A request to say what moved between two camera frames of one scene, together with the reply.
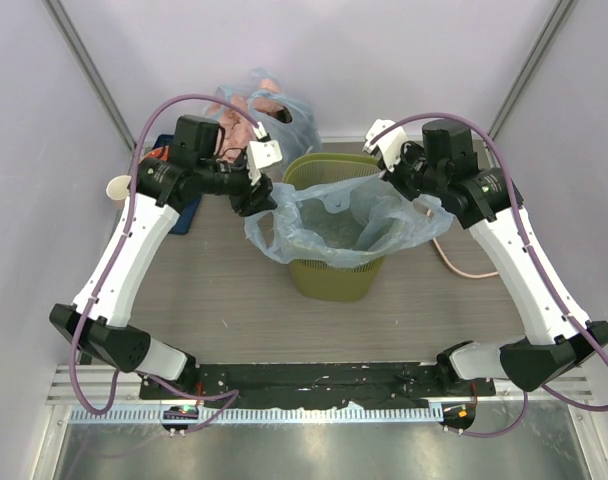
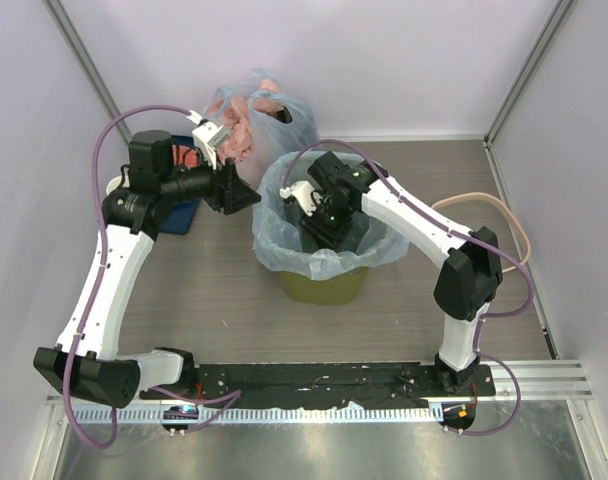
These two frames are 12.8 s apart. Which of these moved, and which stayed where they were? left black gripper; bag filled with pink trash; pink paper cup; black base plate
Moved: left black gripper
Stayed: bag filled with pink trash; black base plate; pink paper cup
